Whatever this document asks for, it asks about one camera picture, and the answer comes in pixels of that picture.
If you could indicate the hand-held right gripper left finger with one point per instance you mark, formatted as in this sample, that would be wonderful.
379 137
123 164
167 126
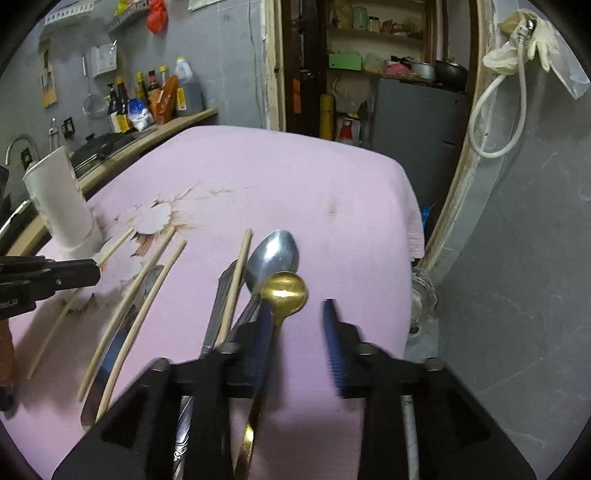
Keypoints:
264 341

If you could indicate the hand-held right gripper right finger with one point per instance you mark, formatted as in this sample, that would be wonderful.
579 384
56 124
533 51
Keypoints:
330 332

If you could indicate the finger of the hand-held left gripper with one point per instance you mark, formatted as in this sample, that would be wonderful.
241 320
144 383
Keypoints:
76 274

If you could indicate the gold spoon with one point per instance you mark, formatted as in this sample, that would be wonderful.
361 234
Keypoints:
286 295

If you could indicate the silver patterned cutlery piece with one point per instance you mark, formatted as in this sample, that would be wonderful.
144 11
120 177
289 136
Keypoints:
213 318

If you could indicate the wooden chopstick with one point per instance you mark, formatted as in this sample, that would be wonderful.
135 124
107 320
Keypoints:
138 325
113 328
236 277
54 334

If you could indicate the white utensil holder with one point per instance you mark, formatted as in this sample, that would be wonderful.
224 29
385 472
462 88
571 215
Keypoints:
60 198

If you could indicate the silver spoon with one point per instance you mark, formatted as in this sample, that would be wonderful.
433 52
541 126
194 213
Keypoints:
272 258

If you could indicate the silver table knife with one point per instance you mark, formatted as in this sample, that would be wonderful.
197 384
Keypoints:
108 369

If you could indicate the person's left hand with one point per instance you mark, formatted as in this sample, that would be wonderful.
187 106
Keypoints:
4 355

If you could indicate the glass jar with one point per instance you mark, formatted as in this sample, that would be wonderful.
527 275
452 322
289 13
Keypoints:
422 300

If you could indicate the black pan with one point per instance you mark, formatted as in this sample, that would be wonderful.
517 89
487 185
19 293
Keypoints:
99 147

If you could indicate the metal kitchen faucet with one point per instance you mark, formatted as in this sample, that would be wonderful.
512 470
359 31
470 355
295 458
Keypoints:
18 141

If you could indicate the blue plastic bag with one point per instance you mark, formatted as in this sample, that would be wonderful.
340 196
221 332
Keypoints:
425 217

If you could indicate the pink floral cloth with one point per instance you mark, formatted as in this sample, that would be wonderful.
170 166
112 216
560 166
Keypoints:
300 184

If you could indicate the metal strainer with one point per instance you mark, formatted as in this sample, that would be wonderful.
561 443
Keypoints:
94 107

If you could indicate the blue and white bag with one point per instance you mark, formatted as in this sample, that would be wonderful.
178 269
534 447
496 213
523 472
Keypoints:
140 115

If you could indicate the dark sauce bottle yellow label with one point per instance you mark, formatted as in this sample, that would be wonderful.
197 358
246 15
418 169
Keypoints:
123 108

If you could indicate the wooden counter shelf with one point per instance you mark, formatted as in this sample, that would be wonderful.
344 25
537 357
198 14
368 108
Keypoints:
184 119

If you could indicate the orange snack bag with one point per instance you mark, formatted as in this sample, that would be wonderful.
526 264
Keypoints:
167 104

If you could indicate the yellow-capped sauce bottle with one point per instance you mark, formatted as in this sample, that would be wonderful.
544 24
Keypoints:
162 74
141 87

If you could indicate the red and white container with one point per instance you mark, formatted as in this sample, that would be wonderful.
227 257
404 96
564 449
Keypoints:
348 131

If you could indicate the red-capped sauce bottle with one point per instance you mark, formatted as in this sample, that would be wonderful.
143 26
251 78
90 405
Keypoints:
153 82

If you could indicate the dark jug with yellow cap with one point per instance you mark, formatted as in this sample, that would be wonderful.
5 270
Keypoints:
189 92

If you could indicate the yellow canister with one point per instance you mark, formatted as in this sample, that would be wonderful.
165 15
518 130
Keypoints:
326 115

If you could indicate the grey cabinet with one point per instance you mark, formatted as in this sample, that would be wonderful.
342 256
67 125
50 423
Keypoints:
415 129

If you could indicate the red plastic bag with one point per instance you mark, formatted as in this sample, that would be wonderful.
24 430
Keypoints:
157 16

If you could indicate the green box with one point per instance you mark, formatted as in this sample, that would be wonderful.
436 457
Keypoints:
345 61

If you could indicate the pink bowl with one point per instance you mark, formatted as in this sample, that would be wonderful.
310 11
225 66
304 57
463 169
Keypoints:
397 69

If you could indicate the metal pot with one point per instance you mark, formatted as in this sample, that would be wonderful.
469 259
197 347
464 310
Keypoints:
422 70

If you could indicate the black wok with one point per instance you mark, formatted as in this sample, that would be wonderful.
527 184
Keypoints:
450 74

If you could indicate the wooden shelf unit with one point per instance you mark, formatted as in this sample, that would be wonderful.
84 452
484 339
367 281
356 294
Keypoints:
346 32

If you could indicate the green jar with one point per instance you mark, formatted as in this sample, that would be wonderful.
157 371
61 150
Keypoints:
360 18

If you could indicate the cream rubber gloves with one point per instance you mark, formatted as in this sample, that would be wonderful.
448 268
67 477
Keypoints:
501 60

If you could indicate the wall socket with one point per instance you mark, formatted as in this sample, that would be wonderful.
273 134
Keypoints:
68 127

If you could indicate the wooden wall plaque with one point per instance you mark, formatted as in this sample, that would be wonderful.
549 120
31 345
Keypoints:
48 90

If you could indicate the white wall box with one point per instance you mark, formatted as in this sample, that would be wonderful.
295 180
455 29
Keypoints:
104 60

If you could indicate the metal wall rack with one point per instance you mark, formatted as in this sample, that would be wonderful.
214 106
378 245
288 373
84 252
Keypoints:
131 14
69 14

